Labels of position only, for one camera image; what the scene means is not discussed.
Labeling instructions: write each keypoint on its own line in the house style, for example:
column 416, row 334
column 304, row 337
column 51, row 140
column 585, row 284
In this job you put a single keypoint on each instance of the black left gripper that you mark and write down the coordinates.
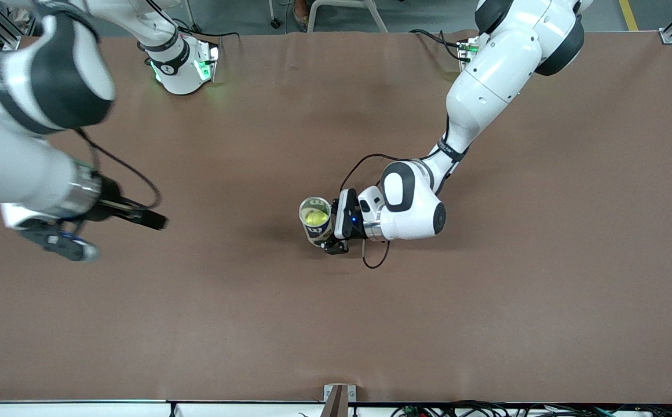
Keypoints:
column 336, row 245

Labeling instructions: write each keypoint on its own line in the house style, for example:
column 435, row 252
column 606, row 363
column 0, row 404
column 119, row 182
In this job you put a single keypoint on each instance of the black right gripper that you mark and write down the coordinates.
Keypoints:
column 108, row 205

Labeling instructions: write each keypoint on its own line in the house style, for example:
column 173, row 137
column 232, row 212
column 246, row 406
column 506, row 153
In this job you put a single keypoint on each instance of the clear tennis ball can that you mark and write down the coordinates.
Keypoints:
column 316, row 234

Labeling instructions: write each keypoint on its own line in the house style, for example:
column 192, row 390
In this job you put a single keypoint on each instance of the yellow tennis ball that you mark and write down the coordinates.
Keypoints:
column 316, row 219

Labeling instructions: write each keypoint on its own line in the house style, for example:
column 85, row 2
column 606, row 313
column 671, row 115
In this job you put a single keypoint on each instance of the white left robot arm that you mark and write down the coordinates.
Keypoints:
column 486, row 75

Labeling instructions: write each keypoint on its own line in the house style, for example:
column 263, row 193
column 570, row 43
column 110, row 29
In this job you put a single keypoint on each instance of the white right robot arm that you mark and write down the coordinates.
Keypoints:
column 23, row 162

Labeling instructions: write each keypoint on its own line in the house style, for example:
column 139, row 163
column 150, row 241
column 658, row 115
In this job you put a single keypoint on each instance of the brown table cover sheet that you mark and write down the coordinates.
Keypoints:
column 336, row 318

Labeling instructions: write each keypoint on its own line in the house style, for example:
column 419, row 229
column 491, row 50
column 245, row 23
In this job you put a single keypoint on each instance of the chair leg with caster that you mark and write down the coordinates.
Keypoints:
column 277, row 23

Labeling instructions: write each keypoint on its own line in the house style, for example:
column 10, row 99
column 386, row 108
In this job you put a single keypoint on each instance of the grey bracket with brown post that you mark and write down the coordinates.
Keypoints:
column 336, row 402

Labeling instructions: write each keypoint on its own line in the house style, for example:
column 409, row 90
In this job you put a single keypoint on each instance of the white table edge rail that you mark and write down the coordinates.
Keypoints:
column 81, row 410

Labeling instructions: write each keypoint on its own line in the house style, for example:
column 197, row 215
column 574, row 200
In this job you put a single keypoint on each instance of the white stool frame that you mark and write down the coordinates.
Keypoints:
column 382, row 23

